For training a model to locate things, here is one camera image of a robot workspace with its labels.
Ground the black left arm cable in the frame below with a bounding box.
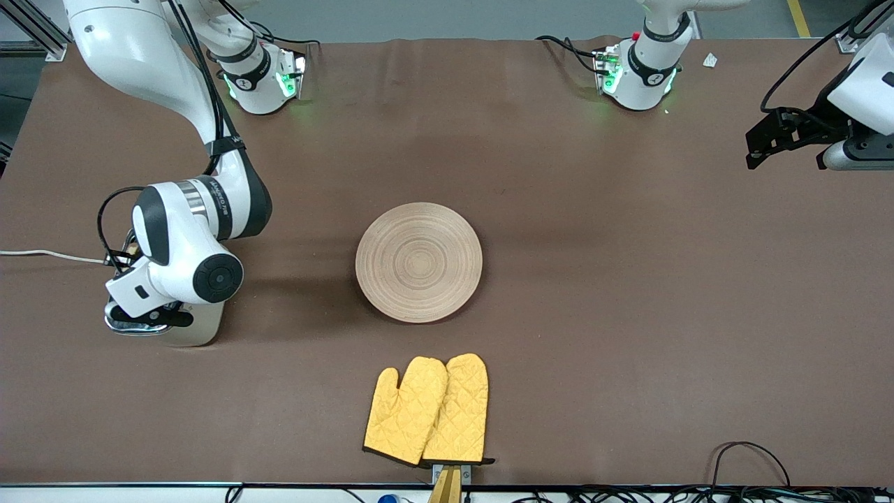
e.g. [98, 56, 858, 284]
[759, 0, 894, 114]

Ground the small metal bracket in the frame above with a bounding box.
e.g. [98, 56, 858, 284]
[432, 462, 473, 484]

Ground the chrome and beige two-slot toaster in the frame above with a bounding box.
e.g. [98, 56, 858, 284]
[104, 224, 226, 348]

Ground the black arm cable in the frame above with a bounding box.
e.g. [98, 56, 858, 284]
[97, 184, 149, 270]
[759, 0, 894, 114]

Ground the round wooden plate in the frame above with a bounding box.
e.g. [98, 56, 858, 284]
[355, 201, 484, 325]

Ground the white toaster power cord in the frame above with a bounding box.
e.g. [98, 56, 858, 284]
[0, 249, 110, 267]

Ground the aluminium frame profile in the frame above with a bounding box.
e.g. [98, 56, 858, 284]
[0, 0, 74, 63]

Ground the black looped cable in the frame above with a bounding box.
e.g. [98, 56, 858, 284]
[710, 441, 794, 490]

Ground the yellow quilted oven mitt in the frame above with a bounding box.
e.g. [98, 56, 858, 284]
[421, 353, 496, 466]
[362, 356, 449, 467]

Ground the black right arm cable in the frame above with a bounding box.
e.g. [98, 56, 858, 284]
[97, 184, 149, 270]

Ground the black base cable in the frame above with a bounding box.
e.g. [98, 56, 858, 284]
[535, 34, 603, 76]
[248, 20, 322, 50]

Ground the black cable bundle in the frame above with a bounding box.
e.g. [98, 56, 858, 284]
[489, 483, 894, 503]

